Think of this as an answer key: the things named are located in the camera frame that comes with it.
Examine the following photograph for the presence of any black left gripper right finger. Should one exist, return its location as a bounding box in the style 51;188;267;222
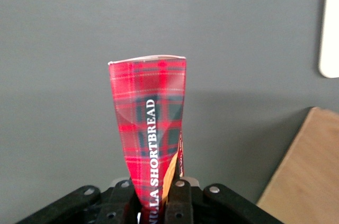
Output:
164;176;200;224

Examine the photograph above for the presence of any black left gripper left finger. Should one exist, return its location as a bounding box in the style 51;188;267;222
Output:
95;177;139;224

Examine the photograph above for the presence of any wooden drawer cabinet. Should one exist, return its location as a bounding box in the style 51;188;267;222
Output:
256;106;339;224

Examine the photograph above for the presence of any beige rectangular tray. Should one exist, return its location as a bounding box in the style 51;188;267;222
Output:
318;0;339;79

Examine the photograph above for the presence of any red tartan cookie box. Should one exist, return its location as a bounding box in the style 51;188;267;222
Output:
108;55;188;224

